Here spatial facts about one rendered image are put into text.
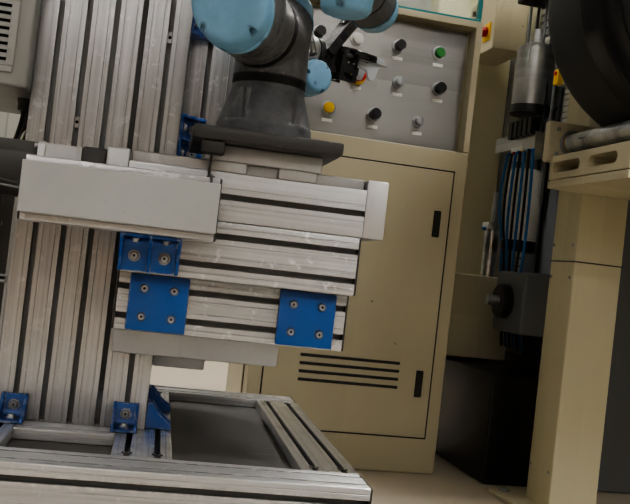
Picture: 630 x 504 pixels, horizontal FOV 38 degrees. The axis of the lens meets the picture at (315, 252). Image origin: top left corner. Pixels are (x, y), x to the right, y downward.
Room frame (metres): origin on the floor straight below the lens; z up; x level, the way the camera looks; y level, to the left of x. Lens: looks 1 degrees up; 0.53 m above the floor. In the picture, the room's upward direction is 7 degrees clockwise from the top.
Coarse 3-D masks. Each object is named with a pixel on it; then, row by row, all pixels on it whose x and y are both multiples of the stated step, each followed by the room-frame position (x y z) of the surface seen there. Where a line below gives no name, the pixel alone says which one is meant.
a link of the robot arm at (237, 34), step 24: (192, 0) 1.28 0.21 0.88; (216, 0) 1.26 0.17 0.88; (240, 0) 1.25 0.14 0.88; (264, 0) 1.25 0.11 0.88; (216, 24) 1.27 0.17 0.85; (240, 24) 1.26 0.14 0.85; (264, 24) 1.26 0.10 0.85; (288, 24) 1.34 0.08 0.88; (240, 48) 1.29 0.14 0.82; (264, 48) 1.32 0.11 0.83
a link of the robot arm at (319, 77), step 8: (312, 40) 2.00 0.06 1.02; (312, 48) 1.99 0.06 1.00; (312, 56) 1.99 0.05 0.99; (312, 64) 1.97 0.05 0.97; (320, 64) 1.99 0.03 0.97; (312, 72) 1.97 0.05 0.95; (320, 72) 1.99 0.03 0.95; (328, 72) 2.00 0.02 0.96; (312, 80) 1.98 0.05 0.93; (320, 80) 1.99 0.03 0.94; (328, 80) 2.00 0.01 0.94; (312, 88) 1.98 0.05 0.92; (320, 88) 1.99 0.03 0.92
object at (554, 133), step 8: (552, 128) 2.21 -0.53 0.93; (560, 128) 2.21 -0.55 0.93; (568, 128) 2.22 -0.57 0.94; (576, 128) 2.22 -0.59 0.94; (584, 128) 2.22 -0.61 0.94; (592, 128) 2.23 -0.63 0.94; (552, 136) 2.21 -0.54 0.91; (560, 136) 2.21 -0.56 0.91; (544, 144) 2.23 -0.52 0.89; (552, 144) 2.21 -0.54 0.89; (560, 144) 2.21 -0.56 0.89; (544, 152) 2.22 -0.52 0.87; (552, 152) 2.21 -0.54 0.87; (560, 152) 2.21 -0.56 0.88; (568, 152) 2.21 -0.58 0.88; (544, 160) 2.22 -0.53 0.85
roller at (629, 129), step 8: (600, 128) 2.05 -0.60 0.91; (608, 128) 2.01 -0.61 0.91; (616, 128) 1.98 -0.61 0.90; (624, 128) 1.95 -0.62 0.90; (568, 136) 2.20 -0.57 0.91; (576, 136) 2.15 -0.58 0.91; (584, 136) 2.11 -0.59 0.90; (592, 136) 2.08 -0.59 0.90; (600, 136) 2.04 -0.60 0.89; (608, 136) 2.01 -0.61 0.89; (616, 136) 1.98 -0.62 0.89; (624, 136) 1.95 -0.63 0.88; (568, 144) 2.19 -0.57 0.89; (576, 144) 2.15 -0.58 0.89; (584, 144) 2.12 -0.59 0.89; (592, 144) 2.09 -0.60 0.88; (600, 144) 2.06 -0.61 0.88; (608, 144) 2.04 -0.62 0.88
